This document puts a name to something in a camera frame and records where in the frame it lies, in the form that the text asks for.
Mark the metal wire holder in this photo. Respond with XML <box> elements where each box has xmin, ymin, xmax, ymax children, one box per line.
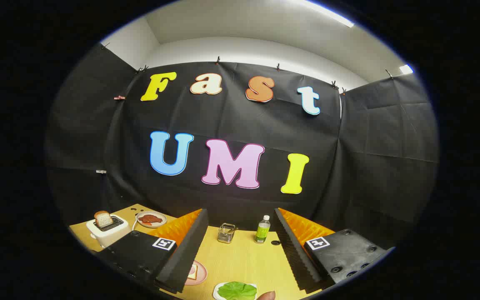
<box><xmin>217</xmin><ymin>223</ymin><xmax>237</xmax><ymax>244</ymax></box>

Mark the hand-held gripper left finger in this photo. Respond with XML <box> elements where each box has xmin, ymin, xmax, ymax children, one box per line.
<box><xmin>96</xmin><ymin>208</ymin><xmax>209</xmax><ymax>294</ymax></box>

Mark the grey oval plate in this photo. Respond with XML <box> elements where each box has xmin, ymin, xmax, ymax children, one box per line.
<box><xmin>135</xmin><ymin>211</ymin><xmax>168</xmax><ymax>229</ymax></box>

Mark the white plate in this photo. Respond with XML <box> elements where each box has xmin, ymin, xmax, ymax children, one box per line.
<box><xmin>213</xmin><ymin>282</ymin><xmax>258</xmax><ymax>300</ymax></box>

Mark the green label plastic bottle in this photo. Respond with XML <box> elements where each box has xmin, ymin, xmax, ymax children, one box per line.
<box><xmin>254</xmin><ymin>215</ymin><xmax>271</xmax><ymax>244</ymax></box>

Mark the white toaster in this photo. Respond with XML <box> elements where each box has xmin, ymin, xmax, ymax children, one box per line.
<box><xmin>86</xmin><ymin>215</ymin><xmax>131</xmax><ymax>249</ymax></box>

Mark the pink round plate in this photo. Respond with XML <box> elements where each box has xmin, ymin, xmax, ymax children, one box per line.
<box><xmin>184</xmin><ymin>260</ymin><xmax>208</xmax><ymax>286</ymax></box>

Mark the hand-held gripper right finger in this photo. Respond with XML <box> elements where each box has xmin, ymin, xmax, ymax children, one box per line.
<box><xmin>273</xmin><ymin>207</ymin><xmax>395</xmax><ymax>292</ymax></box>

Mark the row of black backdrop clips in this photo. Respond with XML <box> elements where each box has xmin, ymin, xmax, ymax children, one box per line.
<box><xmin>100</xmin><ymin>42</ymin><xmax>395</xmax><ymax>94</ymax></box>

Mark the toasted bread slice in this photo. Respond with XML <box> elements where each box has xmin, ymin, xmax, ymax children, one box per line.
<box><xmin>94</xmin><ymin>210</ymin><xmax>114</xmax><ymax>228</ymax></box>

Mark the green lettuce leaf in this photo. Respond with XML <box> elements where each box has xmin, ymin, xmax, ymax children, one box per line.
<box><xmin>217</xmin><ymin>281</ymin><xmax>258</xmax><ymax>300</ymax></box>

